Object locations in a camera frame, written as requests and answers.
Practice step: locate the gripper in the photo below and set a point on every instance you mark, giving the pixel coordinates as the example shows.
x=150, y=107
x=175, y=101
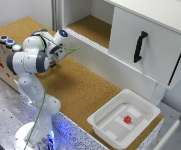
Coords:
x=58, y=57

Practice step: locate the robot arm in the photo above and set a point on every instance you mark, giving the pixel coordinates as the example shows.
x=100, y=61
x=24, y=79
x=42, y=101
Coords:
x=30, y=63

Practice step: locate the white cabinet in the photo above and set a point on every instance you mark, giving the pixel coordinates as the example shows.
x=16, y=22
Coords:
x=90, y=63

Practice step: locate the green button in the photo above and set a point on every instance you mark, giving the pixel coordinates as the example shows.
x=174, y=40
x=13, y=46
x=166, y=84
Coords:
x=16, y=47

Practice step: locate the blue button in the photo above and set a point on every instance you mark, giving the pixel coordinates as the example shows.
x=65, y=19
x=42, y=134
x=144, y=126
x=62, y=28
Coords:
x=10, y=42

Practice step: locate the red button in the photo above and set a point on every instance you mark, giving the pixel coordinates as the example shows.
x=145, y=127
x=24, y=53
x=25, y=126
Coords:
x=3, y=38

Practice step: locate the white plastic box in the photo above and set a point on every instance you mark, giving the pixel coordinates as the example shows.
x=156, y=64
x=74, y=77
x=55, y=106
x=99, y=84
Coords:
x=110, y=128

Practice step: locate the pink block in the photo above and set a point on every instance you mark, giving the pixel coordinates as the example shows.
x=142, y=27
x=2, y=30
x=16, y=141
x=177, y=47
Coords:
x=126, y=119

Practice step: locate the white sliding door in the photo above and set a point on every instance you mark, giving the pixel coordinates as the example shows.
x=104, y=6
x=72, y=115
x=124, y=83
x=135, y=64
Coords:
x=156, y=56

